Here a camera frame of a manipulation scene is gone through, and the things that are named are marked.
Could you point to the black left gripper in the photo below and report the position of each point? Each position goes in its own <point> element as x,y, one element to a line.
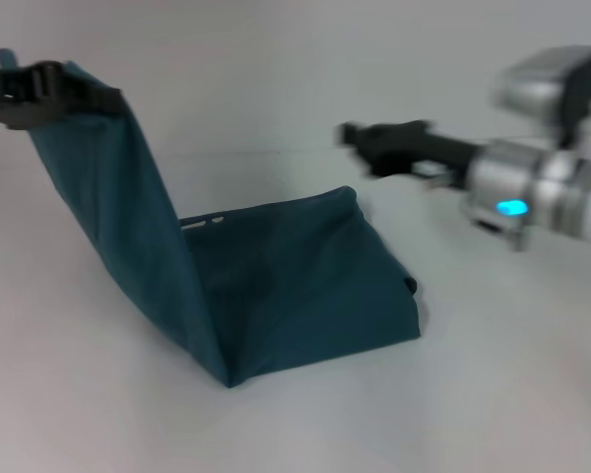
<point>5,96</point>

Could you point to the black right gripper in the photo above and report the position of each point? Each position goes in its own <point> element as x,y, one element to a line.
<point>413,148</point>

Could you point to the teal blue shirt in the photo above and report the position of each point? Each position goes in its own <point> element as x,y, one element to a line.
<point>276,276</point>

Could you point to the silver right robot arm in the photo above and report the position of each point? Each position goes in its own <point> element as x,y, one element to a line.
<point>546,197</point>

